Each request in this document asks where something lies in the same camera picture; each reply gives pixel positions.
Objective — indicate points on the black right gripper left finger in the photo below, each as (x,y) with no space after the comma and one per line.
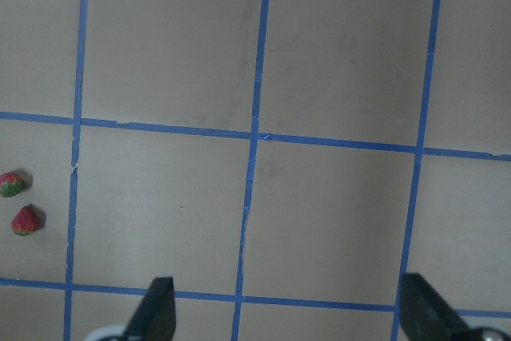
(155,316)

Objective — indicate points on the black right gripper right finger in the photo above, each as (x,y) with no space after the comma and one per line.
(424,314)

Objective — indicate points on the red strawberry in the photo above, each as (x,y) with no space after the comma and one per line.
(11,184)
(26,222)

